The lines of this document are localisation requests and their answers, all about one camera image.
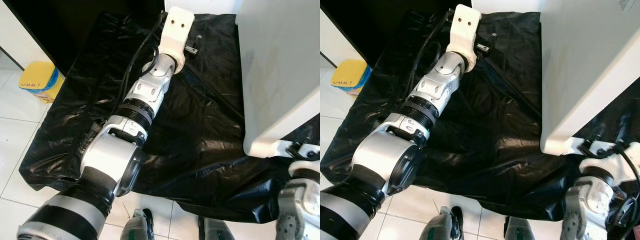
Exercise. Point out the white plastic table leg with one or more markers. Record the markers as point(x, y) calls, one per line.
point(280, 148)
point(572, 146)

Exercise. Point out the white plastic table top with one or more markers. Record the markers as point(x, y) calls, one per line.
point(585, 75)
point(280, 75)

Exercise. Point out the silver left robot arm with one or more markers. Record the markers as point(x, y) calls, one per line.
point(150, 90)
point(440, 85)

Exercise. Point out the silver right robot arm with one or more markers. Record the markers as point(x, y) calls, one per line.
point(585, 205)
point(295, 205)

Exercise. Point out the black plastic table cloth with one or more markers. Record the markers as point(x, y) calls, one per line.
point(500, 125)
point(200, 125)

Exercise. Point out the yellow cardboard box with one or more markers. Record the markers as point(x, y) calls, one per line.
point(345, 72)
point(35, 75)

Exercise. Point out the black door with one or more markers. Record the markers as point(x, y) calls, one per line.
point(390, 25)
point(75, 25)

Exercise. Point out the grey robot right leg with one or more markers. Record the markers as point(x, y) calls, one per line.
point(520, 230)
point(216, 231)

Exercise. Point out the grey robot leg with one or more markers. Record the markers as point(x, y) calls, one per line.
point(440, 225)
point(137, 227)
point(216, 231)
point(520, 230)

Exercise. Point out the grey robot left leg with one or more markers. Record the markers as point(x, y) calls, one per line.
point(440, 225)
point(137, 227)

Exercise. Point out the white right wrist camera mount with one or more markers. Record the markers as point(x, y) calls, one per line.
point(305, 166)
point(615, 167)

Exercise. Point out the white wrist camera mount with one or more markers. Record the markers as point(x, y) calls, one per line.
point(615, 167)
point(177, 25)
point(465, 22)
point(305, 166)

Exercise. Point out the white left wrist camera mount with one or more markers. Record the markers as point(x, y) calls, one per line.
point(465, 22)
point(177, 25)

